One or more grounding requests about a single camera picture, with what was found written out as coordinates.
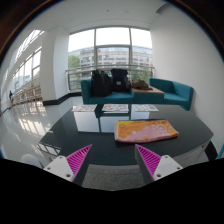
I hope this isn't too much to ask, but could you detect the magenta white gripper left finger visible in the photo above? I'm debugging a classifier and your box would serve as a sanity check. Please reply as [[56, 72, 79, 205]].
[[44, 145, 92, 182]]

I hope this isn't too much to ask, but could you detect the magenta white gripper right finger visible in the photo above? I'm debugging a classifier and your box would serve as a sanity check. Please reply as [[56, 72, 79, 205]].
[[135, 144, 182, 181]]

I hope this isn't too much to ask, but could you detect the orange pink patterned towel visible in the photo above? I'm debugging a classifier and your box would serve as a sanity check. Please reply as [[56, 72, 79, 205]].
[[114, 119, 179, 143]]

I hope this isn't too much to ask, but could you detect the left magazine on table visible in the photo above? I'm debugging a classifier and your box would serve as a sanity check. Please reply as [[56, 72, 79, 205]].
[[72, 104, 97, 112]]

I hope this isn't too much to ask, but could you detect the magazine on table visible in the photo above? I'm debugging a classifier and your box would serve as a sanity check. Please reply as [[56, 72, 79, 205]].
[[72, 104, 97, 112], [102, 104, 129, 112], [134, 104, 159, 112]]

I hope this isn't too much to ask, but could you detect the right magazine on table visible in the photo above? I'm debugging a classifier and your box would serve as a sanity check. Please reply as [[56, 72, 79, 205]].
[[134, 104, 159, 112]]

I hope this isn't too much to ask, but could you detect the middle magazine on table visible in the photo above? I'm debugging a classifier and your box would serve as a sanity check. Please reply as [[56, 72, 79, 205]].
[[102, 104, 129, 112]]

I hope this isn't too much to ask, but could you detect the brown wooden sofa tray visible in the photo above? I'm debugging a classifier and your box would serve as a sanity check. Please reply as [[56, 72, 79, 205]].
[[132, 87, 165, 95]]

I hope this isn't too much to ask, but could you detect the teal sofa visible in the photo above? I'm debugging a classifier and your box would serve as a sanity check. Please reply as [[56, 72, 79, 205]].
[[81, 78, 194, 111]]

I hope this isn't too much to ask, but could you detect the brown bag on sofa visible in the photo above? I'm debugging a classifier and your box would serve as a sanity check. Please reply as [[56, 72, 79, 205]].
[[131, 79, 151, 90]]

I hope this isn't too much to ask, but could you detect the black backpack right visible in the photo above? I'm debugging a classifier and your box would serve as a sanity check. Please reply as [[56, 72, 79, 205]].
[[111, 68, 128, 92]]

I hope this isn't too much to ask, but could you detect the black backpack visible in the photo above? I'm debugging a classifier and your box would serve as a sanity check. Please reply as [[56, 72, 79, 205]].
[[111, 68, 128, 92], [91, 70, 112, 97]]

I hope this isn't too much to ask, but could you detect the black backpack left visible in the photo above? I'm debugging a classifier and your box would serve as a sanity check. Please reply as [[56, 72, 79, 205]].
[[91, 70, 112, 97]]

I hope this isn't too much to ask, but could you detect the metal window railing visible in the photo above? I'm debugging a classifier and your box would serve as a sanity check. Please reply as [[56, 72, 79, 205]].
[[66, 64, 154, 93]]

